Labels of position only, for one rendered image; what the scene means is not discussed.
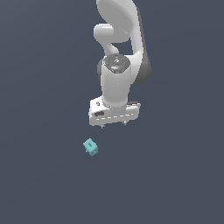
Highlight small teal block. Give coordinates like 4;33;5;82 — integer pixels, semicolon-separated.
82;138;99;158

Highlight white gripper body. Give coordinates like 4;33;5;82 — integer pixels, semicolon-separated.
88;97;142;127

